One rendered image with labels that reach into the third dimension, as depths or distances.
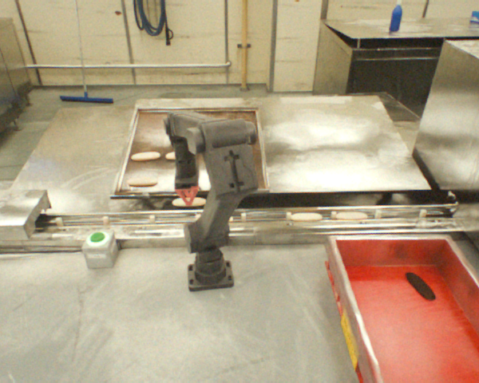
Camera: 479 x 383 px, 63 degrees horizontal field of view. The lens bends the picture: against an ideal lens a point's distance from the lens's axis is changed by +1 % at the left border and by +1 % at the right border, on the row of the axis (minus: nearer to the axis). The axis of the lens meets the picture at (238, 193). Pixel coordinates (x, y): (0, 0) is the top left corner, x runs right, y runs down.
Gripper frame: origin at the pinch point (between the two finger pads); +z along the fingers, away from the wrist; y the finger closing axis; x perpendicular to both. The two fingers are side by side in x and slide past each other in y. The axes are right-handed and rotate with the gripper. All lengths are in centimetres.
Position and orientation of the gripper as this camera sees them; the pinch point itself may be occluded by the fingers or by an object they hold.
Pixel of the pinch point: (188, 199)
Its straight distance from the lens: 116.5
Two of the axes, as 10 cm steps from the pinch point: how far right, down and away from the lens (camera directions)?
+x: 10.0, -0.2, 0.3
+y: 0.4, 5.6, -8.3
